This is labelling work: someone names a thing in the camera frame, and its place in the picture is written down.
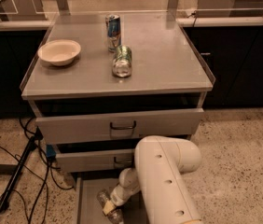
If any grey drawer cabinet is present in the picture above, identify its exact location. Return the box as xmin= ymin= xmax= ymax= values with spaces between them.
xmin=21 ymin=11 xmax=215 ymax=224

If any grey bottom drawer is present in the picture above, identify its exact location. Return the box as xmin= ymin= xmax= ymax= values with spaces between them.
xmin=75 ymin=166 xmax=187 ymax=224

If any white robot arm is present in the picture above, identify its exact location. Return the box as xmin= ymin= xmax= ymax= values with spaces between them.
xmin=101 ymin=135 xmax=204 ymax=224

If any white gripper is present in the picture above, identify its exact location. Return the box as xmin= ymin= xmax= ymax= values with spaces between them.
xmin=103 ymin=185 xmax=140 ymax=216

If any black floor cable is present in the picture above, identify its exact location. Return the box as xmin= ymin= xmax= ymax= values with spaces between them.
xmin=0 ymin=117 xmax=75 ymax=224

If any grey top drawer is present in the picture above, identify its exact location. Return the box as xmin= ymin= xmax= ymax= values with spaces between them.
xmin=36 ymin=108 xmax=204 ymax=145

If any clear plastic water bottle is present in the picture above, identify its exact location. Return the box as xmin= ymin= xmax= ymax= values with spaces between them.
xmin=96 ymin=189 xmax=124 ymax=224

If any white paper bowl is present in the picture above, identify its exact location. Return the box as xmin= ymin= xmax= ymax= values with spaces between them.
xmin=37 ymin=39 xmax=81 ymax=66

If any green soda can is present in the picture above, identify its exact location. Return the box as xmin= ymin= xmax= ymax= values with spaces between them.
xmin=112 ymin=45 xmax=132 ymax=77

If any grey drawer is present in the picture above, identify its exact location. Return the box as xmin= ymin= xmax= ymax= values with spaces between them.
xmin=75 ymin=166 xmax=187 ymax=224
xmin=56 ymin=149 xmax=134 ymax=173
xmin=36 ymin=108 xmax=204 ymax=145

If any grey middle drawer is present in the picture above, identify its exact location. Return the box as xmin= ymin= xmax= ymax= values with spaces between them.
xmin=56 ymin=149 xmax=134 ymax=173

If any blue energy drink can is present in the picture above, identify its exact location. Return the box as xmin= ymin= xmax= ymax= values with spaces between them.
xmin=105 ymin=14 xmax=121 ymax=52

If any blue power box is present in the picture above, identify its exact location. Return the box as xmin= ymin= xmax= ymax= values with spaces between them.
xmin=46 ymin=145 xmax=56 ymax=159

